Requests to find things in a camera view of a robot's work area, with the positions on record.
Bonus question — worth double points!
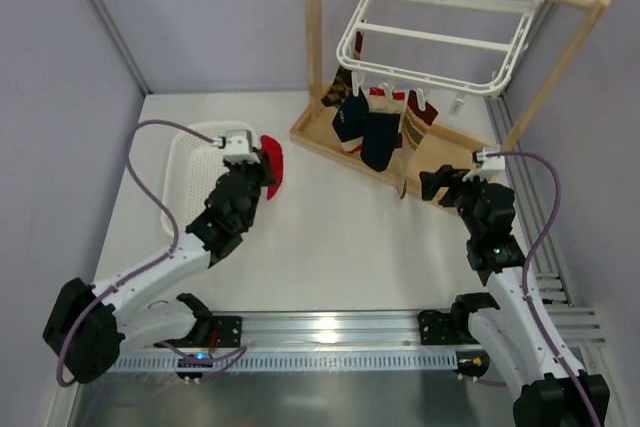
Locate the beige striped green sock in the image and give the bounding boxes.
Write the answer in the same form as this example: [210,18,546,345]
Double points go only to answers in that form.
[396,89,439,199]

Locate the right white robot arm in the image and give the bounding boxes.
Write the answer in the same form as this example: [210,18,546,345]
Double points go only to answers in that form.
[419,165,610,426]

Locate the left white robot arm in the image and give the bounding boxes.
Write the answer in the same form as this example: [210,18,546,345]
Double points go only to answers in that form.
[43,139,284,387]

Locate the white plastic clip hanger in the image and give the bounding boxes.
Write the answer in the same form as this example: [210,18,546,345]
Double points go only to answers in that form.
[335,0,543,112]

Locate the wooden rack with tray base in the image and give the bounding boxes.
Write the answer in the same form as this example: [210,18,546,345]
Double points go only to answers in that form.
[290,0,613,196]

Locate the white perforated plastic basket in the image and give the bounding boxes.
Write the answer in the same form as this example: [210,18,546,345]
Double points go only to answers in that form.
[160,121,260,236]

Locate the navy blue sock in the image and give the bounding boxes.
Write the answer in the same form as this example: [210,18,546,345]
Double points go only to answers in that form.
[361,87,405,172]

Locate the navy sock beige red toe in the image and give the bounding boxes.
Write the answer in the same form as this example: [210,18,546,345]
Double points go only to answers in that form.
[332,92,369,153]

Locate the brown argyle sock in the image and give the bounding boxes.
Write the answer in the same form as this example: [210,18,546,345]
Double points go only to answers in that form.
[319,30,365,109]

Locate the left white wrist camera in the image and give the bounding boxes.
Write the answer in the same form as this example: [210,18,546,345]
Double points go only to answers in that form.
[211,129,259,164]

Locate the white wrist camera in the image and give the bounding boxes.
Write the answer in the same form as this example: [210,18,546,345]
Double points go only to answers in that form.
[211,129,259,164]
[462,146,506,182]

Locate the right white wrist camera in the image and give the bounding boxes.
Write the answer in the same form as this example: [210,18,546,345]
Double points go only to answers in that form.
[462,146,506,182]

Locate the aluminium mounting rail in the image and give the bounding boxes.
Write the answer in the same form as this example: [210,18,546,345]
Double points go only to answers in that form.
[64,307,606,349]

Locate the slotted grey cable duct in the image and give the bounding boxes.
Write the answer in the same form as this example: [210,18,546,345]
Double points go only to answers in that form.
[110,349,458,373]

